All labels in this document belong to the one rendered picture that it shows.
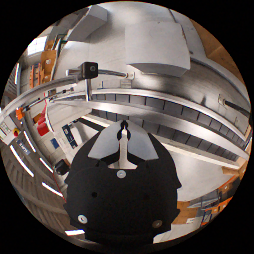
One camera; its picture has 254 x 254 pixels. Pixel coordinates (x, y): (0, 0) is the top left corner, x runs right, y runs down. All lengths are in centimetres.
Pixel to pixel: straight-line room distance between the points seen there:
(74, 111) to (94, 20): 41
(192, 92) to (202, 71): 7
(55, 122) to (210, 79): 41
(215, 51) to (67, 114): 37
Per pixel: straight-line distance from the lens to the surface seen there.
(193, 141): 19
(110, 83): 27
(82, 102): 15
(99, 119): 22
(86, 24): 45
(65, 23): 49
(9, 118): 55
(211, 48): 21
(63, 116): 23
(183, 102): 15
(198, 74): 22
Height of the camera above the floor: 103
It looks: 47 degrees down
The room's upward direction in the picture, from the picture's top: 132 degrees counter-clockwise
